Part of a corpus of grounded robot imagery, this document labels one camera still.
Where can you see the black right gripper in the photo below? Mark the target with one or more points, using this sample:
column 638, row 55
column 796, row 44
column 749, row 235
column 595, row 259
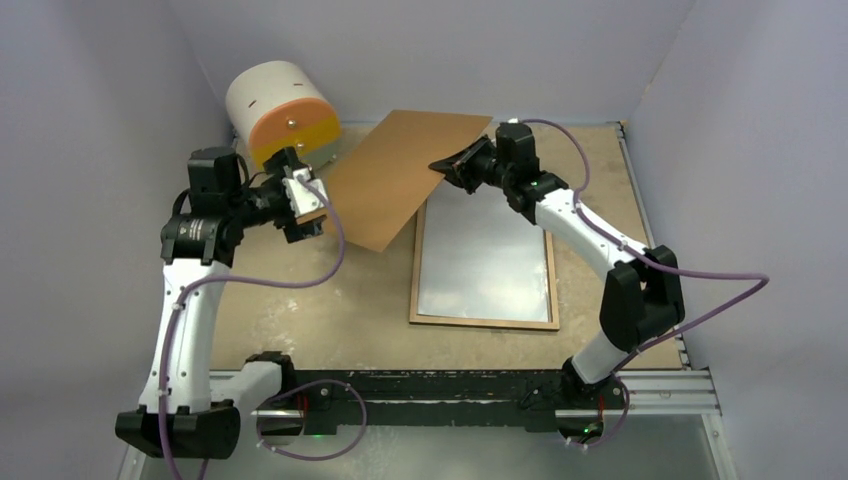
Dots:
column 458, row 169

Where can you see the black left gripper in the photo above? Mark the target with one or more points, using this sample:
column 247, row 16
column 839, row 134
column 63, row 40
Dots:
column 278, row 168

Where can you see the brown cardboard backing board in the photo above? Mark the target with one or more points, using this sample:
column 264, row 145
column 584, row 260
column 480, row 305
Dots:
column 385, row 179

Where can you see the mountain landscape photo print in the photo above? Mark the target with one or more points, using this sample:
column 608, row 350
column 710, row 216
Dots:
column 484, row 258

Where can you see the wooden picture frame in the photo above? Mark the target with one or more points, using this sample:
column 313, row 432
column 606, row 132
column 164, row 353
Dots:
column 484, row 322

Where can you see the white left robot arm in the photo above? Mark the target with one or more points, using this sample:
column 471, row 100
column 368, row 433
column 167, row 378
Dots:
column 192, row 298

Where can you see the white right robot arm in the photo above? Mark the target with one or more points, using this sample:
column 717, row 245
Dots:
column 642, row 297

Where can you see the round white drawer cabinet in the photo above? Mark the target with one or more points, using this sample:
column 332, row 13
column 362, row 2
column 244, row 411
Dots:
column 275, row 105

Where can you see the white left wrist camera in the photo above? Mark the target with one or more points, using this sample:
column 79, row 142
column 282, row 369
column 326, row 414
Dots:
column 306, row 192

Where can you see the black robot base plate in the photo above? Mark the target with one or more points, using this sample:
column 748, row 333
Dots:
column 537, row 401

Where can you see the aluminium rail frame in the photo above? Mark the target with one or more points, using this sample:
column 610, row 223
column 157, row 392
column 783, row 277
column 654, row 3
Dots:
column 647, row 393

